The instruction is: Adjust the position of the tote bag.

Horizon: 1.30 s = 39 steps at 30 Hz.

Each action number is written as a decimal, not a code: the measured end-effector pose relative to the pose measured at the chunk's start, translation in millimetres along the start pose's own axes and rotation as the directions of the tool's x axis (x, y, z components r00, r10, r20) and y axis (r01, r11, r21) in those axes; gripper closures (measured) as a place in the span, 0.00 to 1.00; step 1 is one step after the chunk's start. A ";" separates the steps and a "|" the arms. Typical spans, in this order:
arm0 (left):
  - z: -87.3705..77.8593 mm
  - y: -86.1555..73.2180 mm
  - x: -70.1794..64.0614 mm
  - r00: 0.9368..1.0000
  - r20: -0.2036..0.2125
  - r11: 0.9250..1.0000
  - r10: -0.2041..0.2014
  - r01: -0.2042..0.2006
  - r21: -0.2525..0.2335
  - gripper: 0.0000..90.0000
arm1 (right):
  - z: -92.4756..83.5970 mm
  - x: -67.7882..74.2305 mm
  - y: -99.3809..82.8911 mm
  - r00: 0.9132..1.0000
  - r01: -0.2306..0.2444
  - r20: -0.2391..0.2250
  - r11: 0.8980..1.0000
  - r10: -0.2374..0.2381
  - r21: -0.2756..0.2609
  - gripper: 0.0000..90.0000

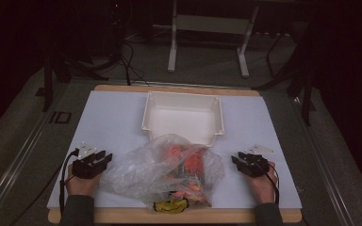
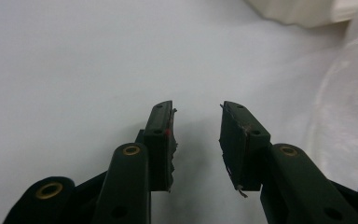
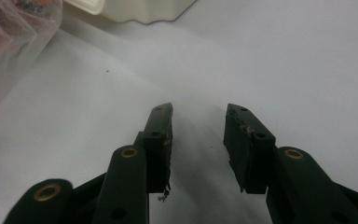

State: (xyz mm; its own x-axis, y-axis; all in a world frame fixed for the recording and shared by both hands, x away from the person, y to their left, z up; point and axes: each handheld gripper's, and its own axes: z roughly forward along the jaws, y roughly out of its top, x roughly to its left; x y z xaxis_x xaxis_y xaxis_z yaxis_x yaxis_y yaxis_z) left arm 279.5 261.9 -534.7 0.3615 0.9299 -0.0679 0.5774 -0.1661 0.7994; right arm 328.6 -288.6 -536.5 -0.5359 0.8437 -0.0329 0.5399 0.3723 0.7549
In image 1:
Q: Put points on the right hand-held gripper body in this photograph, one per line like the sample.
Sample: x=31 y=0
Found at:
x=255 y=166

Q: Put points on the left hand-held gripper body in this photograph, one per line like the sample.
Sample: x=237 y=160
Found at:
x=85 y=168

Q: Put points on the clear plastic bag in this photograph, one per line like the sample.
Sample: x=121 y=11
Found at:
x=132 y=175

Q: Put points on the red black chips packet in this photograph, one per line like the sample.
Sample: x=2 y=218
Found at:
x=194 y=163

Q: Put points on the white plastic bin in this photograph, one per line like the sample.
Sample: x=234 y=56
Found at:
x=182 y=122

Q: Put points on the white table mat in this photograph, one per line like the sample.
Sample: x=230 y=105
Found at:
x=113 y=125

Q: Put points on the black metal stand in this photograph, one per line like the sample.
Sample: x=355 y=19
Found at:
x=47 y=88
x=306 y=100

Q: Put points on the white metal stand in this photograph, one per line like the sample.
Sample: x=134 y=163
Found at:
x=212 y=24

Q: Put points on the metal floor rail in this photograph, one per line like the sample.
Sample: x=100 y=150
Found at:
x=326 y=169
x=9 y=174

